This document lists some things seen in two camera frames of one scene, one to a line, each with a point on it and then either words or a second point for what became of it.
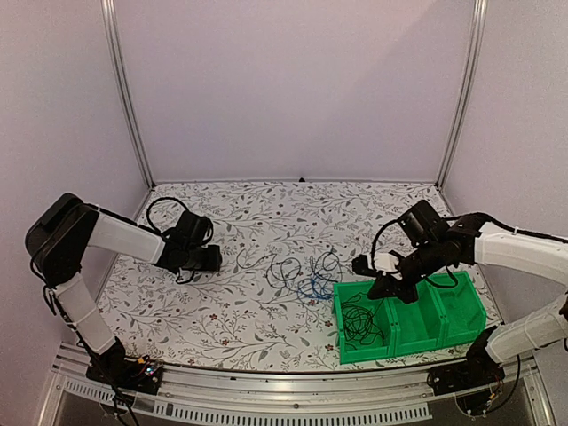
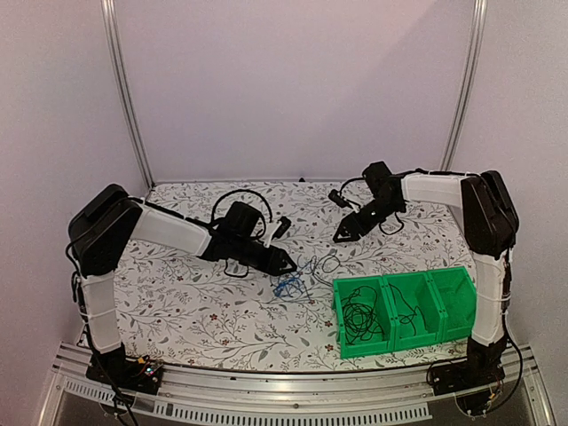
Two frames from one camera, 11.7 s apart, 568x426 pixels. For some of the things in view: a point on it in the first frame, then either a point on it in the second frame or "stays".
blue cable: [319, 289] -> [278, 288]
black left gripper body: [195, 262] -> [268, 265]
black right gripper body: [428, 259] -> [382, 212]
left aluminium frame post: [109, 14] stays
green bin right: [462, 310] stays
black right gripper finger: [385, 287] -> [348, 230]
